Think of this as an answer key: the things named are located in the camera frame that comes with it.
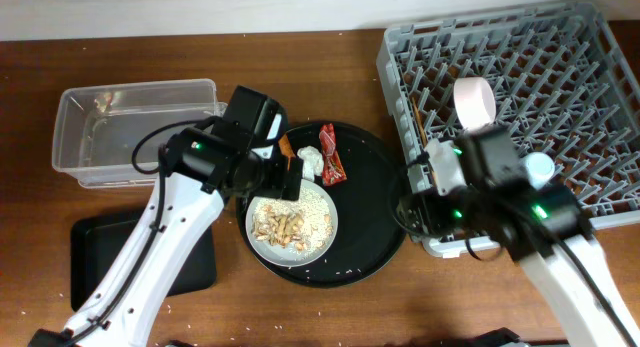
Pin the orange carrot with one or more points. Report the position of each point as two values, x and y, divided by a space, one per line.
286 149

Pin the black rectangular tray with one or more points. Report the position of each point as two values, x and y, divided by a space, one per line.
96 242

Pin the black round tray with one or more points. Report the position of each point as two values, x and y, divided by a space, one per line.
367 235

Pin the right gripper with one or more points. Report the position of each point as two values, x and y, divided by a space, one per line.
436 218

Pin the rice and food scraps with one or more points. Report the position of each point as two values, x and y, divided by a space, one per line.
303 227

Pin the red snack wrapper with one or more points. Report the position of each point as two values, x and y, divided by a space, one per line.
333 170

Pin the grey plate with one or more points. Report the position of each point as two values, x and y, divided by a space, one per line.
280 257

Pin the wooden chopstick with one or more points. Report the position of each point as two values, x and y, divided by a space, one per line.
418 119

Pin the white tissue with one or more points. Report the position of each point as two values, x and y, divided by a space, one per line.
313 163

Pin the clear plastic bin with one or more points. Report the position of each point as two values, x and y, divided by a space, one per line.
98 127

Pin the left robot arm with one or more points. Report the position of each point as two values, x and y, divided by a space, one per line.
199 170

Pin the light blue cup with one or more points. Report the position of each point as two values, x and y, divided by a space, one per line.
540 169

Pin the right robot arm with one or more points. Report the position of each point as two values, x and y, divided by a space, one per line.
548 235

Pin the grey dishwasher rack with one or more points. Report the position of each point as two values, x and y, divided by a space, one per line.
561 83

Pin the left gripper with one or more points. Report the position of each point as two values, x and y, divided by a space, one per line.
278 182

